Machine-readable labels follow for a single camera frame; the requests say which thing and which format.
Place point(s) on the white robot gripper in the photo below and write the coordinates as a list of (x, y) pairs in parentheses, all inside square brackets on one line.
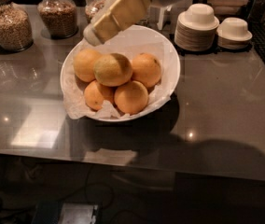
[(120, 15)]

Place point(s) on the glass jar colourful cereal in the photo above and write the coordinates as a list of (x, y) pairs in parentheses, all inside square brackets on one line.
[(92, 8)]

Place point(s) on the middle glass cereal jar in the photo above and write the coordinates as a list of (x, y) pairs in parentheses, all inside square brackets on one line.
[(59, 17)]

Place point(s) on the greenish orange center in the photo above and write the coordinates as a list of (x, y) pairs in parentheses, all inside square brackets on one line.
[(113, 69)]

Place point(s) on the orange top right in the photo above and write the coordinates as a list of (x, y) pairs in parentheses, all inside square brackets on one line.
[(146, 69)]

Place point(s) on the orange bottom right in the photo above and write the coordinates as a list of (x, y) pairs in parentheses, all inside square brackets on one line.
[(131, 97)]

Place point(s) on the small orange bottom left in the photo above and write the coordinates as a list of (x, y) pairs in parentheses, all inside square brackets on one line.
[(95, 94)]

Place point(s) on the short stack paper bowls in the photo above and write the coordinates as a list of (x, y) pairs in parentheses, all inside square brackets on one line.
[(233, 33)]

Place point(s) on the white paper liner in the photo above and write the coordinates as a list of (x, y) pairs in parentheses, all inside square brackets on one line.
[(162, 75)]

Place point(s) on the large glass cereal jar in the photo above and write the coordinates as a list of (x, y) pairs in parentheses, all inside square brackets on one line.
[(15, 27)]

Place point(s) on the grey box under table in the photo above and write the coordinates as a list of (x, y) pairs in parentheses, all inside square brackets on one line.
[(66, 213)]

